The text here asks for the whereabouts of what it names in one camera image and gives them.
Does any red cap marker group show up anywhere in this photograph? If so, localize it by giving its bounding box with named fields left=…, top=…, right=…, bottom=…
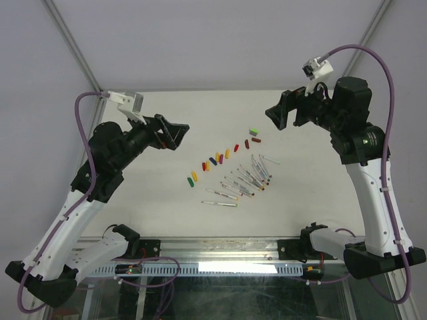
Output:
left=240, top=165, right=265, bottom=191

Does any grey cap whiteboard marker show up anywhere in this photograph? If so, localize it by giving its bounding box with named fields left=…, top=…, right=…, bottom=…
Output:
left=259, top=155, right=272, bottom=178

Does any green cap marker pen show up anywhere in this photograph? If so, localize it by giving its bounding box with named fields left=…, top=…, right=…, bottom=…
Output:
left=201, top=201, right=238, bottom=207

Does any blue marker cap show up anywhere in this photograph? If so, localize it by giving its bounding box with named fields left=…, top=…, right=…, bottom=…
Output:
left=209, top=157, right=218, bottom=166

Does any blue cap marker pen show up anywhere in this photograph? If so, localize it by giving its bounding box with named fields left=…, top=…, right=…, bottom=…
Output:
left=224, top=177, right=254, bottom=197

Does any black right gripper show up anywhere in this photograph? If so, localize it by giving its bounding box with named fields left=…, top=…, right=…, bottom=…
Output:
left=266, top=75, right=344, bottom=133

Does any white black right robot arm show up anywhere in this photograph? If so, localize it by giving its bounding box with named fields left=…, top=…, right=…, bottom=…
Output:
left=265, top=77, right=426, bottom=279

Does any brown cap marker pen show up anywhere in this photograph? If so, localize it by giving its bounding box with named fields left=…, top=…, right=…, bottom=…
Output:
left=251, top=155, right=270, bottom=184

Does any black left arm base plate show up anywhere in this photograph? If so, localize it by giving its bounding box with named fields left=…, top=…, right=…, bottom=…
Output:
left=116, top=238, right=161, bottom=261

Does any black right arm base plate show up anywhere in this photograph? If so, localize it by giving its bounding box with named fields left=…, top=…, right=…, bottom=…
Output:
left=277, top=237, right=343, bottom=263

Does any white lime-tipped marker body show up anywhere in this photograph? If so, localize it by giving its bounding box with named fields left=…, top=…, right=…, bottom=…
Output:
left=260, top=155, right=280, bottom=165

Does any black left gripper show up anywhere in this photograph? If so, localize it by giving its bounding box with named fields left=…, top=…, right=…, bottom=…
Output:
left=114, top=111, right=189, bottom=171

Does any grey slotted cable duct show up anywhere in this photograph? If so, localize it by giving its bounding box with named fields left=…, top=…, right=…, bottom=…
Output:
left=90, top=261, right=303, bottom=277

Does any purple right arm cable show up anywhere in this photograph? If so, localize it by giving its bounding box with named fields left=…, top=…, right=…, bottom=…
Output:
left=300, top=44, right=411, bottom=305

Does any aluminium frame rail front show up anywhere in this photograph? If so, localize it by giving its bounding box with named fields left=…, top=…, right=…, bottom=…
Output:
left=66, top=235, right=400, bottom=266

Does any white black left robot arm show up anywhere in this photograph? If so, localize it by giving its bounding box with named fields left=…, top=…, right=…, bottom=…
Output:
left=5, top=114, right=189, bottom=308

